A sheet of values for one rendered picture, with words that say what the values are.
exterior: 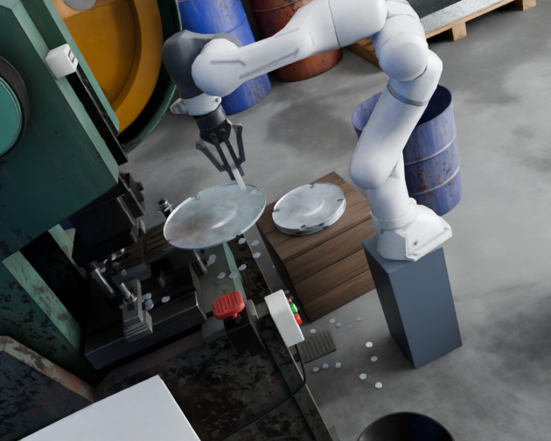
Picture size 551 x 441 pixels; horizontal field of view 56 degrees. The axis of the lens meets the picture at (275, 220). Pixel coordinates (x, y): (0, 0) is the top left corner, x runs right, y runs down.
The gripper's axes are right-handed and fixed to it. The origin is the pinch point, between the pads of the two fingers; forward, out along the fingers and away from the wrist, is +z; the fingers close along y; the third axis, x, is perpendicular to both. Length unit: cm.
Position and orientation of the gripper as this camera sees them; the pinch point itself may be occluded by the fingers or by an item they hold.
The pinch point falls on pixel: (238, 177)
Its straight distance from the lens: 138.2
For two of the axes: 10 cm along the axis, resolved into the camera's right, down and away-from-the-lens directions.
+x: -2.3, -5.0, 8.4
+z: 3.4, 7.6, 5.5
